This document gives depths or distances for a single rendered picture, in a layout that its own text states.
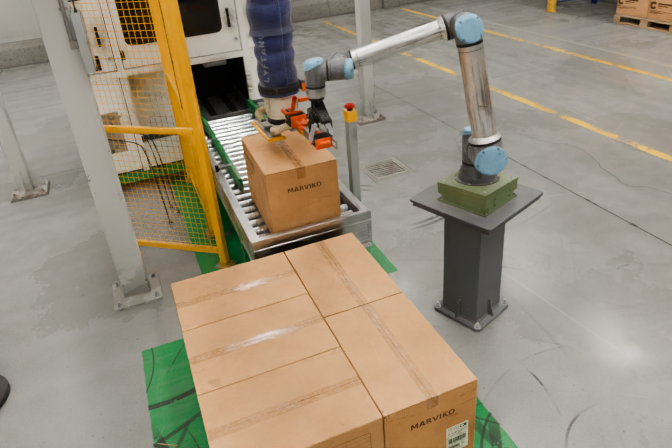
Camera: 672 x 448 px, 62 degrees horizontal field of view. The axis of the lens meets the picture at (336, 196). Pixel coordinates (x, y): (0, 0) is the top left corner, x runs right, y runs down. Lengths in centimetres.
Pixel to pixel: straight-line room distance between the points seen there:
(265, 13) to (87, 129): 121
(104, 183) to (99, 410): 124
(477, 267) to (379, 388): 110
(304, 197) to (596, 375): 173
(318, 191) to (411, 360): 114
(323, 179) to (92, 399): 166
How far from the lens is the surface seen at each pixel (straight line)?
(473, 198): 283
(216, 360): 246
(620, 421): 302
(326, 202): 311
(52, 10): 328
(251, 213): 342
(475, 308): 326
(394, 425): 222
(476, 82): 259
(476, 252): 305
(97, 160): 347
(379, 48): 263
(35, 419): 338
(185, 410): 307
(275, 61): 297
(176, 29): 336
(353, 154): 365
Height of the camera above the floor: 219
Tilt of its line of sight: 28 degrees down
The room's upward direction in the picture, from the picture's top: 5 degrees counter-clockwise
